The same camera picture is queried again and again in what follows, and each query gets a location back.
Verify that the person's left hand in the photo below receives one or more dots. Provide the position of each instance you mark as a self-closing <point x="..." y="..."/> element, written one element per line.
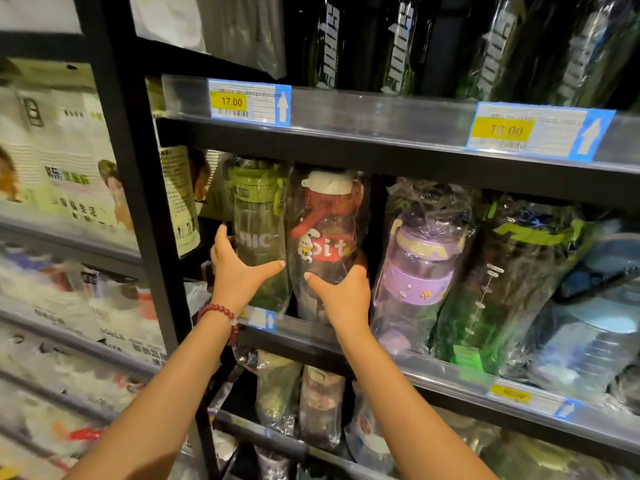
<point x="235" y="279"/>

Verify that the person's right hand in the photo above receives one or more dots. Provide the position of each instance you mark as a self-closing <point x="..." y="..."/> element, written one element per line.
<point x="347" y="304"/>

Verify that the purple cartoon bottle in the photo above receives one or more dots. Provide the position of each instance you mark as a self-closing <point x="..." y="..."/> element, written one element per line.
<point x="420" y="274"/>

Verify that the red lid bottle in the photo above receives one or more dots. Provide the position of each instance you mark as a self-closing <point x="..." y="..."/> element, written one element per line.
<point x="325" y="219"/>

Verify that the green lid bottle pink handle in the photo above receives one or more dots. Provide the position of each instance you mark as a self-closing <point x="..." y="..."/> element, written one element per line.
<point x="540" y="459"/>
<point x="277" y="389"/>

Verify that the black metal store shelving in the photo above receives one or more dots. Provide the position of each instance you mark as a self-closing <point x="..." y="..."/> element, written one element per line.
<point x="135" y="144"/>

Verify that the person's right forearm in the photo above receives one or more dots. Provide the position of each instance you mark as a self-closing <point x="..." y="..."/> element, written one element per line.
<point x="415" y="419"/>

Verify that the person's left forearm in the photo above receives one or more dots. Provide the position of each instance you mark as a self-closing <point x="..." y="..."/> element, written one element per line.
<point x="150" y="419"/>

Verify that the yellow white price label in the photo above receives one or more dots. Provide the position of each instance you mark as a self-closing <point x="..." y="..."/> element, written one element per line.
<point x="540" y="399"/>
<point x="550" y="132"/>
<point x="260" y="102"/>
<point x="260" y="319"/>

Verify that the cream printed packet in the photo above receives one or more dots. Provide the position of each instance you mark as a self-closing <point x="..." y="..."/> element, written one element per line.
<point x="180" y="194"/>
<point x="220" y="194"/>

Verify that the red white bagged item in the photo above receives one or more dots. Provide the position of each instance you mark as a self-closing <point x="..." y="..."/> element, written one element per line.
<point x="85" y="434"/>

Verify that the grey clear plastic packet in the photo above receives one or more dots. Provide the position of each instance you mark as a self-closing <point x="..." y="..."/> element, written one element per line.
<point x="245" y="29"/>

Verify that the row of dark bagged bottles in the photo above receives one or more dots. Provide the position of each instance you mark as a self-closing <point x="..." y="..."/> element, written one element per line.
<point x="400" y="44"/>

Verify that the white plastic packet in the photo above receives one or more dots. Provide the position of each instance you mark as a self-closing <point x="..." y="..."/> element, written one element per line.
<point x="170" y="19"/>

